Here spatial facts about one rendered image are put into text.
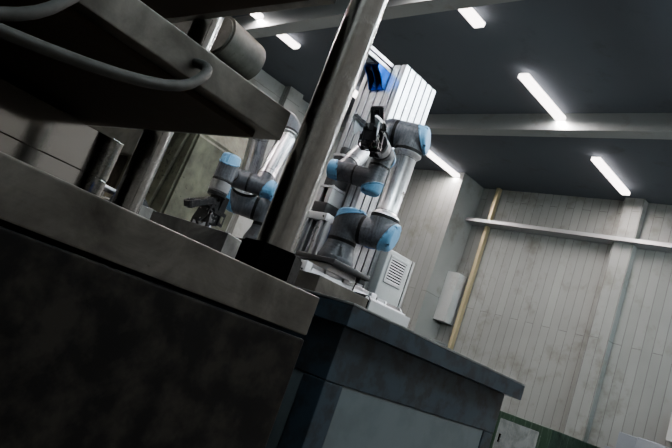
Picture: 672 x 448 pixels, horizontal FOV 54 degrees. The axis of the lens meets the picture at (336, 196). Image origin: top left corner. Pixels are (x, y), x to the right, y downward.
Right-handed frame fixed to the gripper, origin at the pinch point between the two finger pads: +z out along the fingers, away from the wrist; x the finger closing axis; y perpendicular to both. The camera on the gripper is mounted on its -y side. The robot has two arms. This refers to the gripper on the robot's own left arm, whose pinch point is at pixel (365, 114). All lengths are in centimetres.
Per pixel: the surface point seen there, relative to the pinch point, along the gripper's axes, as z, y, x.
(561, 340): -890, -48, -86
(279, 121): 101, 47, -21
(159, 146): 85, 48, 11
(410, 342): 69, 74, -41
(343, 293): 36, 63, -16
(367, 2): 100, 25, -30
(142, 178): 85, 55, 12
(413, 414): 58, 86, -42
